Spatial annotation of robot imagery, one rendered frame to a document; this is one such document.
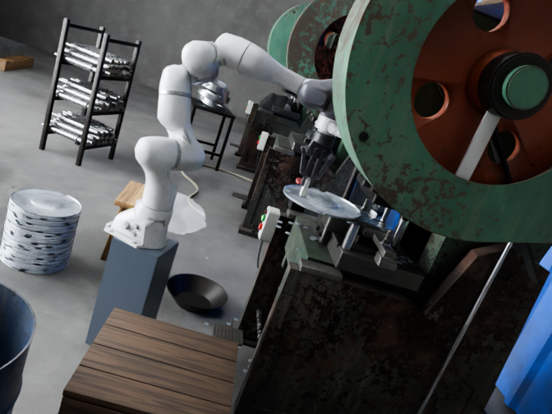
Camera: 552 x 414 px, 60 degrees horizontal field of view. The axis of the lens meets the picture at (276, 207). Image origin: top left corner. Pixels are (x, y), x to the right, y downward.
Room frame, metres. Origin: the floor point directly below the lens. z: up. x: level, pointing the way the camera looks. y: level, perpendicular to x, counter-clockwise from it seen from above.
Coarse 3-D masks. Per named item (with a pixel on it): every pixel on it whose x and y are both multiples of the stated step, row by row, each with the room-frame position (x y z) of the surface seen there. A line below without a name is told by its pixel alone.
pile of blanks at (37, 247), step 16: (16, 208) 1.81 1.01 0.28; (16, 224) 1.81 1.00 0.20; (32, 224) 1.81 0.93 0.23; (48, 224) 1.83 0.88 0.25; (64, 224) 1.88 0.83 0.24; (16, 240) 1.81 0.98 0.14; (32, 240) 1.81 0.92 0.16; (48, 240) 1.84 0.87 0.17; (64, 240) 1.91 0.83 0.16; (0, 256) 1.84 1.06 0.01; (16, 256) 1.81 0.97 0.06; (32, 256) 1.81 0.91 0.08; (48, 256) 1.85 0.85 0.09; (64, 256) 1.92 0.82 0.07; (32, 272) 1.82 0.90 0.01; (48, 272) 1.87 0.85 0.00
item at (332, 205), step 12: (288, 192) 1.66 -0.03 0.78; (312, 192) 1.76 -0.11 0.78; (324, 192) 1.82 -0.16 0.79; (300, 204) 1.55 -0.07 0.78; (312, 204) 1.61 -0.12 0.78; (324, 204) 1.63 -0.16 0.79; (336, 204) 1.68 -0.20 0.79; (348, 204) 1.76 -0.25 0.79; (336, 216) 1.54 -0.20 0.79; (348, 216) 1.60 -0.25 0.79
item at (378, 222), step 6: (360, 210) 1.77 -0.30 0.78; (366, 216) 1.72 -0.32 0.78; (372, 216) 1.75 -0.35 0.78; (372, 222) 1.67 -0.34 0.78; (378, 222) 1.70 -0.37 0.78; (384, 222) 1.73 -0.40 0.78; (360, 228) 1.68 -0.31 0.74; (366, 228) 1.63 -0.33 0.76; (372, 228) 1.63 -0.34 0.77; (378, 228) 1.64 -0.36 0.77; (384, 228) 1.64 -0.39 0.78; (366, 234) 1.63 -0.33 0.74; (372, 234) 1.64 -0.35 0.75; (378, 234) 1.64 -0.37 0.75; (384, 234) 1.64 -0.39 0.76
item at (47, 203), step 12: (12, 192) 1.92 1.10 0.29; (24, 192) 1.97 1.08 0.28; (36, 192) 2.01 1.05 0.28; (48, 192) 2.06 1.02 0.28; (60, 192) 2.09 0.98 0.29; (24, 204) 1.86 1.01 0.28; (36, 204) 1.89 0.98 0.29; (48, 204) 1.93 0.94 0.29; (60, 204) 1.97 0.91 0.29; (72, 204) 2.03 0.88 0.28; (48, 216) 1.83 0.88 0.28; (60, 216) 1.86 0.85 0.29
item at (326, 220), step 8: (328, 216) 1.66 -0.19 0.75; (360, 216) 1.68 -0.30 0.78; (320, 224) 1.70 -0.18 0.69; (328, 224) 1.64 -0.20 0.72; (336, 224) 1.64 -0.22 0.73; (344, 224) 1.64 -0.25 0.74; (320, 232) 1.65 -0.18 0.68; (328, 232) 1.64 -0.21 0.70; (344, 232) 1.65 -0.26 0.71; (320, 240) 1.64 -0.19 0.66; (328, 240) 1.64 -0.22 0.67
